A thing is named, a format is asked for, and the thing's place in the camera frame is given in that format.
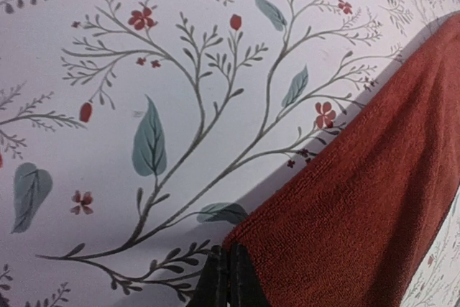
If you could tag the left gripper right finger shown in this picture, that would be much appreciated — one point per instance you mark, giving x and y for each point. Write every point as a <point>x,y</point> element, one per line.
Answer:
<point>245,289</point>

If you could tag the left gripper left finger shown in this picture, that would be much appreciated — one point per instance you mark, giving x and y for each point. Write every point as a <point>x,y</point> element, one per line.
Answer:
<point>212,288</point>

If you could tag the dark red towel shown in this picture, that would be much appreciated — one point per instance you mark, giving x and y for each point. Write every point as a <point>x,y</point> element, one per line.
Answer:
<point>352,227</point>

